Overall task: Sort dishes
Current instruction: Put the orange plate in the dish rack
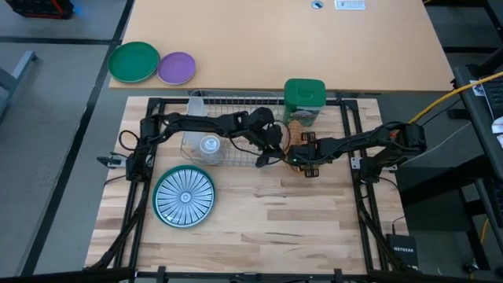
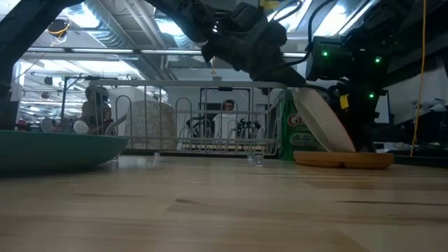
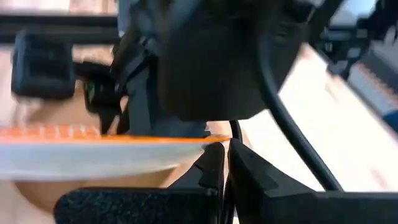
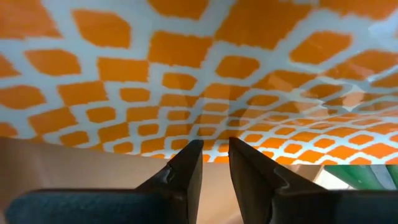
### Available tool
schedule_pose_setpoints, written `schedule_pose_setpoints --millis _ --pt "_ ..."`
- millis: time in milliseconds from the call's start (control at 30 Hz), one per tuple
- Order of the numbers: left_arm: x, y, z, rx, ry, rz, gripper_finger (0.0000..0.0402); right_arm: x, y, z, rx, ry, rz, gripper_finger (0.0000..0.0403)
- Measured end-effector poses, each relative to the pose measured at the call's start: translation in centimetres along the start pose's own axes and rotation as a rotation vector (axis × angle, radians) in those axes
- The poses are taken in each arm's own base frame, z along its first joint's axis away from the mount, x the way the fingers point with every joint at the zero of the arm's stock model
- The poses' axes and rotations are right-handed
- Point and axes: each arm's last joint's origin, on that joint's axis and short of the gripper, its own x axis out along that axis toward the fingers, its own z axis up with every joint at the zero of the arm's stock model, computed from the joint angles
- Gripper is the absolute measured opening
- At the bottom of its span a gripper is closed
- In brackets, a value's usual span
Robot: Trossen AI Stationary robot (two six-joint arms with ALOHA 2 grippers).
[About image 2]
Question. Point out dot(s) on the long ceiling strip light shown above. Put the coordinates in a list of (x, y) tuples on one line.
[(105, 50)]

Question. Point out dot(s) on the tan divided plate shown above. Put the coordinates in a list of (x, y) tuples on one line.
[(343, 160)]

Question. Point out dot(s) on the person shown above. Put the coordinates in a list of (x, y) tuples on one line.
[(229, 105), (96, 101)]

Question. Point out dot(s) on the black stand frame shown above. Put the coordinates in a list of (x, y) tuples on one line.
[(91, 77)]

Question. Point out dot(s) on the white board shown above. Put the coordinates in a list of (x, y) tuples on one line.
[(385, 115)]

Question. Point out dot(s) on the large teal plate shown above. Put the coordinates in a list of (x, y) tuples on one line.
[(52, 150)]

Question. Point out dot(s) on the silver ventilation duct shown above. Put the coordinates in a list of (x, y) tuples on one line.
[(112, 35)]

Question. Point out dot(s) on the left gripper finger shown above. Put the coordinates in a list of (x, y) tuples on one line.
[(280, 78)]

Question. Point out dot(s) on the green Cascade detergent box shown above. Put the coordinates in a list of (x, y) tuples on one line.
[(290, 140)]

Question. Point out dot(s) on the speckled beige plate in rack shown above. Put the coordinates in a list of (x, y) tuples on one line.
[(150, 122)]

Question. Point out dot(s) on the orange patterned plate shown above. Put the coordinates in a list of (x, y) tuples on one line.
[(322, 122)]

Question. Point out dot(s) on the ceiling light panel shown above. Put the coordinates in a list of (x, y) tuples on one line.
[(332, 21)]

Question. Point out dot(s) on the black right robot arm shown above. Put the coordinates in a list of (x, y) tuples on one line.
[(360, 70)]

